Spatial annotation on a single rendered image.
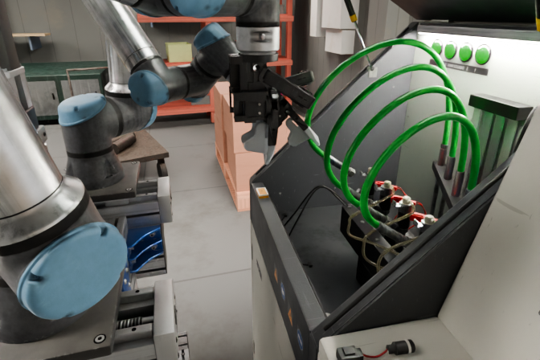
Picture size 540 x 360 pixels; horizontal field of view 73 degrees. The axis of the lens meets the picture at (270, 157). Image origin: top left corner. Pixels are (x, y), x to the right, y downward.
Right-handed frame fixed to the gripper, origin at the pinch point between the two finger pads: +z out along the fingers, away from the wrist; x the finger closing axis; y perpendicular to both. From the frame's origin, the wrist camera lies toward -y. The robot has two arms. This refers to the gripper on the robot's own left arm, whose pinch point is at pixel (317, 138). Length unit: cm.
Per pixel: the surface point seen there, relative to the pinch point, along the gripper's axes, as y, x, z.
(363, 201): 1.9, 22.1, 10.5
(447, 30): -45.1, -16.1, 5.4
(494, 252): -7.2, 32.5, 26.2
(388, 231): 2.5, 19.6, 19.1
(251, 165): 47, -193, 11
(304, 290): 23.0, 16.1, 18.7
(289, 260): 23.5, 6.8, 15.3
